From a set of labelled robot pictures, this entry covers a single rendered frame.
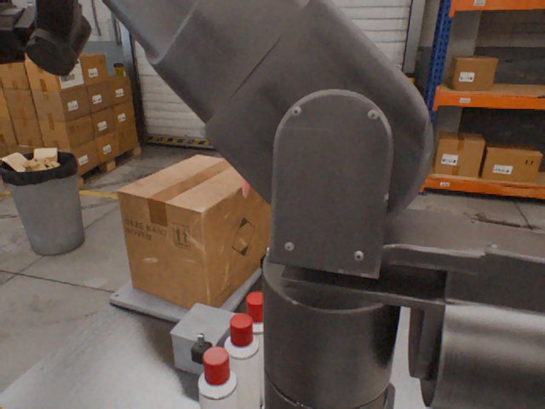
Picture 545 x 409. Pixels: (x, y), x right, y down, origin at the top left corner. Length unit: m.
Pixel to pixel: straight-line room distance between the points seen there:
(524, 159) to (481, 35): 1.27
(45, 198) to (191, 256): 2.12
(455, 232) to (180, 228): 0.76
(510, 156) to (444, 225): 3.84
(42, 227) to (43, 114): 1.36
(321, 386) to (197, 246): 0.73
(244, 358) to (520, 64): 4.30
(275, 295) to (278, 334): 0.02
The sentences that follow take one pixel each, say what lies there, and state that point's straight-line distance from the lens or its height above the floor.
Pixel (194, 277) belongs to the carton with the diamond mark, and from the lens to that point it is 0.93.
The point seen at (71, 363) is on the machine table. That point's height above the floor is 0.83.
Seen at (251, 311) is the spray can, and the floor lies 1.07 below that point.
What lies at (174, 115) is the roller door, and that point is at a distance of 5.11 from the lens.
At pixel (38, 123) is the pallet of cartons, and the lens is 4.19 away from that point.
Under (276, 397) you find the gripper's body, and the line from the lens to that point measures 0.19.
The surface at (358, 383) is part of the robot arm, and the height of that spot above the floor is 1.35.
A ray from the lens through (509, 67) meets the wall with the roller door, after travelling 4.65.
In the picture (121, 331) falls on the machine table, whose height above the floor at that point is 0.83.
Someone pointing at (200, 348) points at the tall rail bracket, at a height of 0.97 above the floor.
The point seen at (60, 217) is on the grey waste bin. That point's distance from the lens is 3.03.
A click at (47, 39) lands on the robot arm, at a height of 1.44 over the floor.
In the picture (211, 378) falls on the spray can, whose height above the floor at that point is 1.06.
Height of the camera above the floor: 1.48
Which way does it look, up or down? 25 degrees down
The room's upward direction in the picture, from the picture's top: straight up
